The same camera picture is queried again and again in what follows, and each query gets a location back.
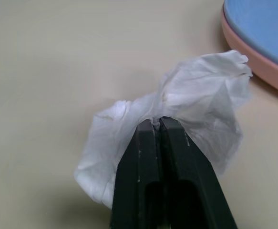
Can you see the pink plate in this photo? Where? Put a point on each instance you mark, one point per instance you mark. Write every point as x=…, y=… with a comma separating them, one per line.
x=248, y=62

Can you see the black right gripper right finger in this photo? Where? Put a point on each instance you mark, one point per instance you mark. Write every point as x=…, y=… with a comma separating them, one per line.
x=188, y=181

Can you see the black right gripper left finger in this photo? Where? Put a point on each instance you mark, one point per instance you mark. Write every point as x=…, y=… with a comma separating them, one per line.
x=136, y=176

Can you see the blue plate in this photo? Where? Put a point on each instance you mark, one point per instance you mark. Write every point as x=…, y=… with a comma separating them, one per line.
x=265, y=31

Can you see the white tissue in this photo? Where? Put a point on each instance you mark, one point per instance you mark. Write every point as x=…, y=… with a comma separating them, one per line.
x=196, y=95

